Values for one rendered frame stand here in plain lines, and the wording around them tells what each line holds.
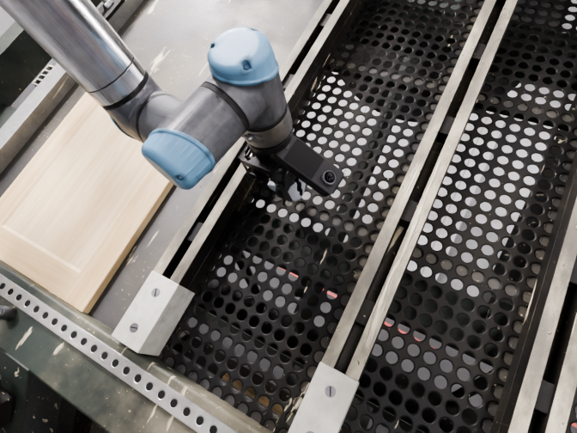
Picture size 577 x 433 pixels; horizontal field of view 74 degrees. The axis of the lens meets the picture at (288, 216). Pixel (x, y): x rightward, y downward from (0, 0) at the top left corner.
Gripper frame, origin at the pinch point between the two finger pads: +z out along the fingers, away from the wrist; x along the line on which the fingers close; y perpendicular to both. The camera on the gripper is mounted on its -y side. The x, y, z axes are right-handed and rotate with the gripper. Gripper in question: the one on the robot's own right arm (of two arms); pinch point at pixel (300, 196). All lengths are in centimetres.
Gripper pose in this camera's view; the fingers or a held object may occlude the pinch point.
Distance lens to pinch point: 73.3
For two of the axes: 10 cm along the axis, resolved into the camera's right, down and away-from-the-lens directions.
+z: 1.8, 4.1, 9.0
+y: -8.6, -3.8, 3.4
